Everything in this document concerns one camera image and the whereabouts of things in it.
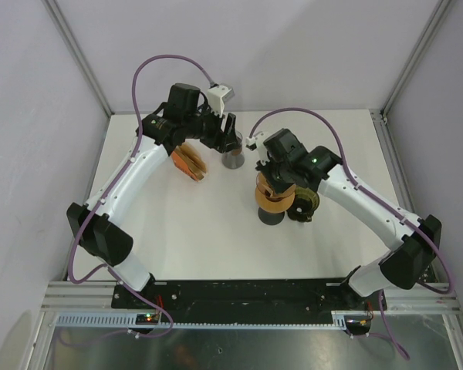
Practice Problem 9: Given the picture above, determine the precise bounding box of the olive green plastic dripper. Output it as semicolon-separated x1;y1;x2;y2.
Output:
286;187;320;223

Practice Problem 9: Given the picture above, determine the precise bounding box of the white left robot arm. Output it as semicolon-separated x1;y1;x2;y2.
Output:
66;83;239;308

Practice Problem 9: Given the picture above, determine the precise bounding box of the brown paper coffee filter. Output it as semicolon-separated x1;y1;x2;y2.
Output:
256;172;276;199

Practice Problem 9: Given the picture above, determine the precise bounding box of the grey slotted cable duct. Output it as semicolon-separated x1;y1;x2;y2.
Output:
53;310;348;329

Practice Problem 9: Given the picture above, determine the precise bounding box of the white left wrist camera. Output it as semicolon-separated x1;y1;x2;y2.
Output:
206;84;235;117

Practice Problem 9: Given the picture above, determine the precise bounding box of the brown paper filter stack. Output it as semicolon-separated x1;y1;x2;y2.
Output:
181;143;208;182

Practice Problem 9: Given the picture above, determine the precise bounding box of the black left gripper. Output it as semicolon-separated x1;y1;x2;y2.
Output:
183;101;240;153

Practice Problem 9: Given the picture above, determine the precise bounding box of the orange coffee filter box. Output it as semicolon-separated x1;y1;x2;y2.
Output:
171;143;208;182

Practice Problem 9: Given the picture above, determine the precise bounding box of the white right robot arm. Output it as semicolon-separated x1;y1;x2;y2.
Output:
246;129;442;309

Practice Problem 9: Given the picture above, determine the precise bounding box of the pink glass dripper cone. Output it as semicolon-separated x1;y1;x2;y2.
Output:
255;184;296;207

